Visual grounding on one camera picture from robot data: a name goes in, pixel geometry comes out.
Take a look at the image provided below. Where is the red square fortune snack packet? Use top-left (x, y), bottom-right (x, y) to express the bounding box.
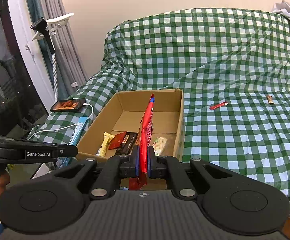
top-left (108, 131), bottom-right (127, 150)

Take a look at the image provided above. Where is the grey curtain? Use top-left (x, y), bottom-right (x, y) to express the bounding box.
top-left (26, 0), bottom-right (88, 99)

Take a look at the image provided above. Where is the black smartphone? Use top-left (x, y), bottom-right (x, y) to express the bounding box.
top-left (50, 99), bottom-right (86, 113)

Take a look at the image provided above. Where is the white charging cable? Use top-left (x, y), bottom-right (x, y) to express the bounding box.
top-left (25, 102), bottom-right (95, 140)

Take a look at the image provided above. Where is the red stick snack packet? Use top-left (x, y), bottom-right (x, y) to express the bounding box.
top-left (210, 101), bottom-right (229, 111)

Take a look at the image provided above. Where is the green peanut snack packet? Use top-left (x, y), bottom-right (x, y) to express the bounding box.
top-left (153, 137), bottom-right (168, 156)

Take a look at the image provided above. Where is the blue white snack bar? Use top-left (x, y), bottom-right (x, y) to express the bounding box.
top-left (56, 116), bottom-right (88, 168)

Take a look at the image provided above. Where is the red chip snack bag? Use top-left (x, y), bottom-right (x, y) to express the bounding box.
top-left (129, 93), bottom-right (155, 190)

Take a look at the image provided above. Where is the green checkered sofa cover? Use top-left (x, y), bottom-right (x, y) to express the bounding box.
top-left (28, 8), bottom-right (290, 202)

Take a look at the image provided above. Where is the small brown red candy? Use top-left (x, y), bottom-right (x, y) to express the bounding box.
top-left (266, 95), bottom-right (274, 105)

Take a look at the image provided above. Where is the cardboard box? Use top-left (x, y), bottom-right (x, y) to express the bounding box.
top-left (75, 88), bottom-right (185, 190)

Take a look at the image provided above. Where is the black white floor lamp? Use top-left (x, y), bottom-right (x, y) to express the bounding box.
top-left (30, 12), bottom-right (75, 103)

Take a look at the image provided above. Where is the yellow white snack bar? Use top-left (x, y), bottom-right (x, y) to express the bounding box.
top-left (96, 132), bottom-right (115, 157)

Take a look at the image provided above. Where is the dark brown chocolate bar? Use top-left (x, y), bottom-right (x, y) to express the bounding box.
top-left (115, 132), bottom-right (137, 155)

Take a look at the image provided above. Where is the white window frame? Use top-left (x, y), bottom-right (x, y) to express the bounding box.
top-left (8, 0), bottom-right (54, 110)

